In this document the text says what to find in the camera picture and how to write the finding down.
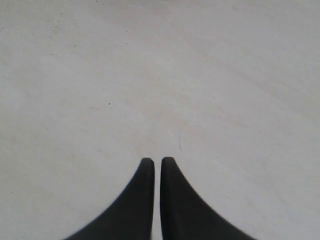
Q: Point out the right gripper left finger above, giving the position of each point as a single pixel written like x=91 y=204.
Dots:
x=130 y=216

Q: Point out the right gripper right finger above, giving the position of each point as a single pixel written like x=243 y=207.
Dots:
x=185 y=215

